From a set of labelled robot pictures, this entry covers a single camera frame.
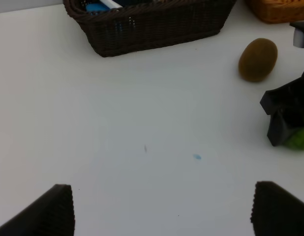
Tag tan wicker basket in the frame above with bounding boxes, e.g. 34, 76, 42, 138
244, 0, 304, 24

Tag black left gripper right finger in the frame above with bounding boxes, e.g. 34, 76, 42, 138
250, 181, 304, 236

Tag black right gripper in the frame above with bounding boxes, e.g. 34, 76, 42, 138
260, 72, 304, 147

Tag blue eraser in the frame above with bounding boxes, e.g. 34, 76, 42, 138
86, 2, 110, 12

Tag brown kiwi fruit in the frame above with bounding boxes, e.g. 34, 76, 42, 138
238, 38, 278, 82

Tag light green mango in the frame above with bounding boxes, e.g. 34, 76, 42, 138
284, 129, 304, 150

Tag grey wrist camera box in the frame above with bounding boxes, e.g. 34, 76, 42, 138
290, 21, 304, 48

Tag dark brown wicker basket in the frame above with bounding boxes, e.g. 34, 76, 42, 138
63, 0, 235, 58

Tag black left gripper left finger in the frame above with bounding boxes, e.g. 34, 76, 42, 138
0, 184, 75, 236

